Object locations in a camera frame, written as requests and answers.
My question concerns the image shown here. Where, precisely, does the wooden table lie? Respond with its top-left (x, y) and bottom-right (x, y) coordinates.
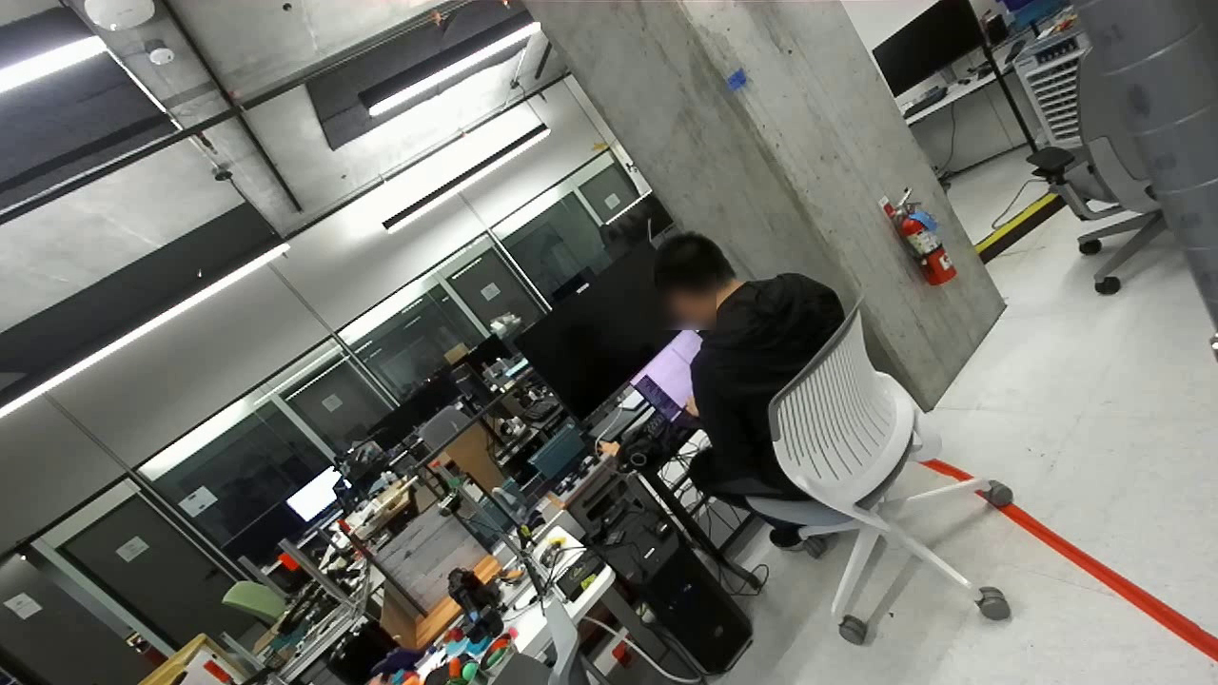
top-left (375, 504), bottom-right (503, 652)

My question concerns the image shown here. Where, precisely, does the heap of colourful toys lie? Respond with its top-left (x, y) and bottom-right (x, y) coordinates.
top-left (369, 626), bottom-right (521, 685)

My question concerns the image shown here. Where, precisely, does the monitor with white screen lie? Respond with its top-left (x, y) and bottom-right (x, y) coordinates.
top-left (285, 465), bottom-right (345, 523)

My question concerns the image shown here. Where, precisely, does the black computer tower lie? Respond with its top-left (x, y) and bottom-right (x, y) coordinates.
top-left (592, 476), bottom-right (755, 675)

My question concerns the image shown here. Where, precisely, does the green chair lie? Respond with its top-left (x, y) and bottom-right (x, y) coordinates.
top-left (222, 581), bottom-right (287, 626)

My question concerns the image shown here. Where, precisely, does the large black monitor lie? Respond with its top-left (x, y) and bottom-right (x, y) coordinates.
top-left (512, 240), bottom-right (678, 422)

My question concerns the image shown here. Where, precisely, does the monitor with purple screen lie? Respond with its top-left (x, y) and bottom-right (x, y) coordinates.
top-left (629, 329), bottom-right (704, 423)

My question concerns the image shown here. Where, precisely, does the person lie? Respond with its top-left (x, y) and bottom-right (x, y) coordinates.
top-left (598, 232), bottom-right (846, 551)

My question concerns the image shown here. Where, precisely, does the white office chair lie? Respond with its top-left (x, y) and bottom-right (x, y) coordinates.
top-left (745, 297), bottom-right (1014, 646)

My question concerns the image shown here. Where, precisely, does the long ceiling light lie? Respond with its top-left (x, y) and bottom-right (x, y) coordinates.
top-left (383, 125), bottom-right (552, 234)
top-left (0, 34), bottom-right (108, 95)
top-left (0, 242), bottom-right (291, 421)
top-left (367, 21), bottom-right (542, 119)

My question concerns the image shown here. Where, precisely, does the red fire extinguisher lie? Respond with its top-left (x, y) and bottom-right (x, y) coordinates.
top-left (880, 188), bottom-right (958, 287)

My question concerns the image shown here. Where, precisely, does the round white ceiling device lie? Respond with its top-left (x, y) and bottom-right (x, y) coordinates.
top-left (84, 0), bottom-right (156, 32)

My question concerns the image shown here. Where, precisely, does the white desk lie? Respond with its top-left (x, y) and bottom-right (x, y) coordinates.
top-left (900, 59), bottom-right (1027, 182)

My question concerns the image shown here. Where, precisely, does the grey office chair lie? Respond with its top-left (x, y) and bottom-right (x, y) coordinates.
top-left (1026, 49), bottom-right (1168, 296)

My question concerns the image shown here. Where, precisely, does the white air purifier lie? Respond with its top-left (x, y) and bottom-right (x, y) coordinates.
top-left (1012, 30), bottom-right (1091, 151)

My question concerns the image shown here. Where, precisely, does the yellow black cable cover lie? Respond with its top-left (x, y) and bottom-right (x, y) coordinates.
top-left (973, 192), bottom-right (1067, 264)

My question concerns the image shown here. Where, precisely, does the black wall monitor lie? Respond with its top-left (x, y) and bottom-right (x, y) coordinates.
top-left (872, 0), bottom-right (987, 98)

